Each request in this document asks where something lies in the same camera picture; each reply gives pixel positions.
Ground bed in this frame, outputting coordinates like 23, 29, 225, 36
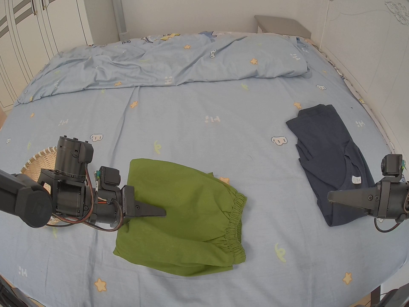
0, 0, 409, 307

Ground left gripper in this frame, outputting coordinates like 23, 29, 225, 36
95, 185, 167, 232

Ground green shorts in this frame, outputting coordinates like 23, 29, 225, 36
113, 158, 248, 277

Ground white wardrobe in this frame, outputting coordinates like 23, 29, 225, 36
0, 0, 94, 109

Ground round woven basket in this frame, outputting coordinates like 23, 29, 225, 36
20, 145, 65, 227

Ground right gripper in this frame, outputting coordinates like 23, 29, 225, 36
327, 180, 409, 220

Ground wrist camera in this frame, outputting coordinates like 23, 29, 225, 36
381, 154, 405, 183
96, 166, 122, 201

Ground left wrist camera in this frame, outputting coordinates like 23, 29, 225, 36
96, 166, 122, 201

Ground pale blue quilt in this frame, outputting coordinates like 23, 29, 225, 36
14, 31, 312, 107

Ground grey bedside table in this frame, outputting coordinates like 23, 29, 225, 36
254, 15, 312, 40

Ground dark blue T-shirt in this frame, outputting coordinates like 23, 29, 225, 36
285, 104, 378, 227

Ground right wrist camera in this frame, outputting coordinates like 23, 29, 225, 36
381, 154, 405, 183

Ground black cable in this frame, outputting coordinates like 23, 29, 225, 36
374, 214, 404, 233

